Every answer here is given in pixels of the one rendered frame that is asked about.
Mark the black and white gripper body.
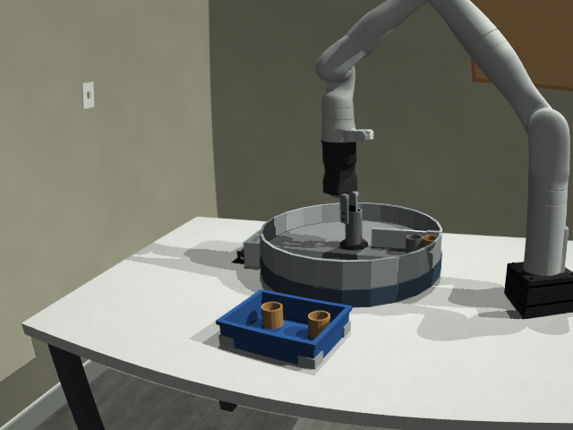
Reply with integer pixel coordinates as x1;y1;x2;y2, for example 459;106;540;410
321;119;373;195

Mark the grey metal ring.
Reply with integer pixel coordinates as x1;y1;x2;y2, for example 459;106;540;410
346;208;363;229
346;227;363;245
406;234;423;254

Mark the bronze ring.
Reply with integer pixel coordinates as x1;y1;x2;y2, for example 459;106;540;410
308;311;330;339
422;236;437;248
261;302;284;329

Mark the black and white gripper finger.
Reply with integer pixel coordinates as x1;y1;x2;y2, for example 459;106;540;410
330;194;350;224
346;191;359;212

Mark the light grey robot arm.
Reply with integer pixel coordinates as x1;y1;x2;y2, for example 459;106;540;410
316;0;570;276

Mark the blue square tray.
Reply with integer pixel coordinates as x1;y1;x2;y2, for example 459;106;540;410
216;289;350;369

